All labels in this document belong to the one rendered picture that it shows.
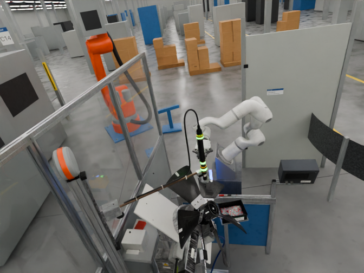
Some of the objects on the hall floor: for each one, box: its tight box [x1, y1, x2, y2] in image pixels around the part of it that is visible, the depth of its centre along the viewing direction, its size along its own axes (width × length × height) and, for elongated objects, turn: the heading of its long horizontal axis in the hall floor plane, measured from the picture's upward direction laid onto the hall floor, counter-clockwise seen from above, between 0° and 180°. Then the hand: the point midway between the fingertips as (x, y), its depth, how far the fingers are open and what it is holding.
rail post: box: [265, 205, 275, 255], centre depth 224 cm, size 4×4×78 cm
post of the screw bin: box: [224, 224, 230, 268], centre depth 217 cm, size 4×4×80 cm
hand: (201, 155), depth 143 cm, fingers closed on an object, 4 cm apart
